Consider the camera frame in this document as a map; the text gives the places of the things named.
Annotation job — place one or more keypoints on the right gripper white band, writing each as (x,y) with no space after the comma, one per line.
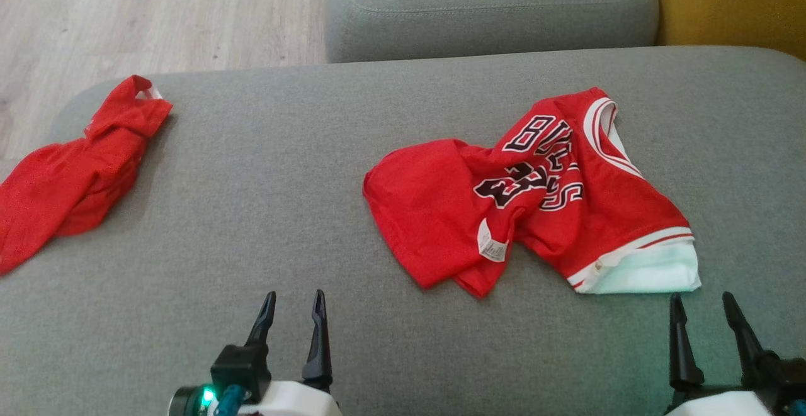
(718,403)

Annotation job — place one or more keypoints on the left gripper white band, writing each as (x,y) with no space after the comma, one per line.
(296,400)

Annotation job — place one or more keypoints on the red basketball jersey number 23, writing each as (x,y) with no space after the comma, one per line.
(428,202)

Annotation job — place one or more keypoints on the red shorts with white stripe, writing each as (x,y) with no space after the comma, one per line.
(63,183)

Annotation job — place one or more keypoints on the grey fabric sofa seat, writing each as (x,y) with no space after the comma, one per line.
(283,183)

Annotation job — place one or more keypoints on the mustard yellow cushion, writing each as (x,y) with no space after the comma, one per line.
(737,0)

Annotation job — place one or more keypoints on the grey fabric ottoman cushion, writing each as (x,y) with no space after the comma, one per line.
(491,7)

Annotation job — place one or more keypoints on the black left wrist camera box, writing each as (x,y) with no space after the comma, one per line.
(239,369)

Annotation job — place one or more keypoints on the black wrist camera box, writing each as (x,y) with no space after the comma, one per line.
(784,381)
(239,369)

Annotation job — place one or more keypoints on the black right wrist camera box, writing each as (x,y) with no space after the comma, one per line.
(784,381)

